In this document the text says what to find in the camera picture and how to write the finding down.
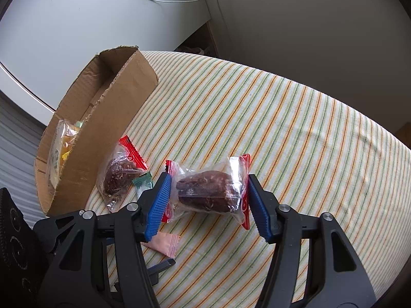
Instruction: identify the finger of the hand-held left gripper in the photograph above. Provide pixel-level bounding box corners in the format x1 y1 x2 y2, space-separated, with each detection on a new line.
146 259 176 284

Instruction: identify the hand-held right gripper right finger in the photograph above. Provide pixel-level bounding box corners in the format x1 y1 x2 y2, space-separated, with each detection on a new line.
247 174 378 308

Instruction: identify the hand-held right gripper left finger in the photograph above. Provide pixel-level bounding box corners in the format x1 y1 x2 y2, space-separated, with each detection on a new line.
40 172 172 308

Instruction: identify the clear red date snack packet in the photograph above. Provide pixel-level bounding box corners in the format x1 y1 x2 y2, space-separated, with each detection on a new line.
96 136 149 213
161 154 251 230

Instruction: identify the brown cardboard box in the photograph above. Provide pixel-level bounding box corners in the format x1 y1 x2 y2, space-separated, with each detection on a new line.
34 45 159 217

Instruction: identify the clear sliced bread packet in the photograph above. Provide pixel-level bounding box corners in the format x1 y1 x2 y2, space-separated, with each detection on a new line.
45 119 86 188

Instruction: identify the pink candy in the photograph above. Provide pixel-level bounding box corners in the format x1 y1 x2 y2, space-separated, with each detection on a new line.
141 231 181 258

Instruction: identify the green white candy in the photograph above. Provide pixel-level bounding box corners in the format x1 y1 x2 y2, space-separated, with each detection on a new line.
132 171 154 199

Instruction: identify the striped bed sheet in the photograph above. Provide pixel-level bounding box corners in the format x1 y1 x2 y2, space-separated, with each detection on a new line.
85 51 411 308

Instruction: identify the white cabinet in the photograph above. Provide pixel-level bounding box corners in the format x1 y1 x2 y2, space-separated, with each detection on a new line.
0 0 213 113

